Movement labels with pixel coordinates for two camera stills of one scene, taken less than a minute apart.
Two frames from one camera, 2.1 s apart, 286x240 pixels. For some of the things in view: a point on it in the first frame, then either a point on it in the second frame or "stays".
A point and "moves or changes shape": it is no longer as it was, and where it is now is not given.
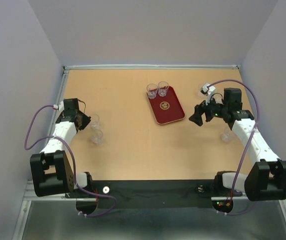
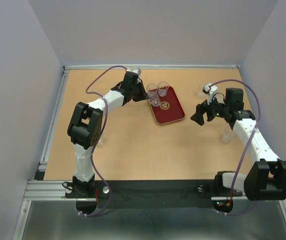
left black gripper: (86, 121) to (143, 95)
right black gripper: (199, 109) stays
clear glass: (162, 87) stays
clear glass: (95, 123) moves or changes shape
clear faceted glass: (151, 89) stays
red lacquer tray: (167, 109) stays
